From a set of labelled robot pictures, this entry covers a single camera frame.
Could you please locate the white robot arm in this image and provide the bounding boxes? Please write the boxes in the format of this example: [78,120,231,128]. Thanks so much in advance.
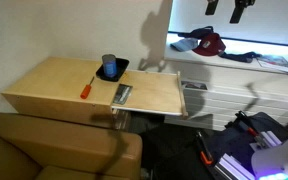
[251,140,288,179]

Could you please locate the aluminium robot base rails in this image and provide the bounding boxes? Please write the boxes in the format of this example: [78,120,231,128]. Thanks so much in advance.
[213,130,283,180]

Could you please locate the open wooden top drawer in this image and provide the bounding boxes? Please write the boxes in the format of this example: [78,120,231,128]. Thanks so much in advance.
[112,70,188,118]

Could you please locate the dark booklet in drawer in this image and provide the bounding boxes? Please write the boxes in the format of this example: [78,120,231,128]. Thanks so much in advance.
[113,84,132,105]

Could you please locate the light blue cap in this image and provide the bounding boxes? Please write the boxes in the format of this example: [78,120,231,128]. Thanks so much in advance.
[170,38,198,52]

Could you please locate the maroon baseball cap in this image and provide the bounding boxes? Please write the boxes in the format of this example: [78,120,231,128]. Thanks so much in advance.
[194,33,226,56]

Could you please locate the light wooden drawer cabinet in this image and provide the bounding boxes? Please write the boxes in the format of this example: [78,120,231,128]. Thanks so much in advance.
[2,57,122,129]

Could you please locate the black plastic tray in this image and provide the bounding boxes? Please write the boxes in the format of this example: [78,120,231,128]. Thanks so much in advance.
[96,58,129,82]

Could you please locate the blue metal can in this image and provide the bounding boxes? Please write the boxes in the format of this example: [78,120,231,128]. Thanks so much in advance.
[102,54,117,77]

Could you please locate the white radiator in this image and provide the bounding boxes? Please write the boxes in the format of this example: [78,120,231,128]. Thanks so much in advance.
[165,62,288,130]

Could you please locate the orange black clamp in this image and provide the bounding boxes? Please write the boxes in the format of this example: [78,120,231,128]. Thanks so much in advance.
[196,131,213,165]

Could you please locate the dark navy cloth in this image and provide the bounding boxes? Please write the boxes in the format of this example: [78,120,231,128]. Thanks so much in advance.
[220,52,260,63]

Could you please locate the colourful magazine on sill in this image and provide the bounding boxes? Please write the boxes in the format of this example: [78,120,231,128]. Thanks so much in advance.
[257,55,288,72]

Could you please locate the brown leather armchair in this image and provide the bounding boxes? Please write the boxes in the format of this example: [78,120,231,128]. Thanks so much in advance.
[0,113,142,180]

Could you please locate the orange handled screwdriver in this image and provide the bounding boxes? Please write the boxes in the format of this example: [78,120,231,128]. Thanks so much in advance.
[80,77,95,99]

